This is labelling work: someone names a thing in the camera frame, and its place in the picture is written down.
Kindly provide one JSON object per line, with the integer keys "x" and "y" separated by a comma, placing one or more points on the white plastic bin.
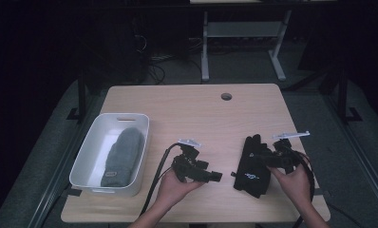
{"x": 92, "y": 152}

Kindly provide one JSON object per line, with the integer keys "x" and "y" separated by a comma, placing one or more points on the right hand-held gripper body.
{"x": 283, "y": 153}

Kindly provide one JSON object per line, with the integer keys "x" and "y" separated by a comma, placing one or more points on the black table edge bracket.
{"x": 71, "y": 192}

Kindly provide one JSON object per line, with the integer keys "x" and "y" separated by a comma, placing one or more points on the black metal stand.
{"x": 343, "y": 95}
{"x": 81, "y": 95}

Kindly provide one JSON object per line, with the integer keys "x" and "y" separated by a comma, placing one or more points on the person's right hand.
{"x": 293, "y": 186}

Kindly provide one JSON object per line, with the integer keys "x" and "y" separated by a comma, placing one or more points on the white metal desk frame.
{"x": 241, "y": 30}

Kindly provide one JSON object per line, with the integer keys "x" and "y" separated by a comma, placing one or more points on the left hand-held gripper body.
{"x": 188, "y": 161}

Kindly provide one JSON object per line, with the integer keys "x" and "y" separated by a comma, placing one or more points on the grey mitten with label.
{"x": 123, "y": 155}

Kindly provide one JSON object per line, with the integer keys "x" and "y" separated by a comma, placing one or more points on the person's left hand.
{"x": 177, "y": 190}

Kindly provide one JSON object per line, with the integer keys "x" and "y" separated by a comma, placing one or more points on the aluminium floor rail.
{"x": 63, "y": 164}
{"x": 358, "y": 148}

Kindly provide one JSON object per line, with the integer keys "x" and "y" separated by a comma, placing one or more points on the black glove with light print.
{"x": 253, "y": 171}

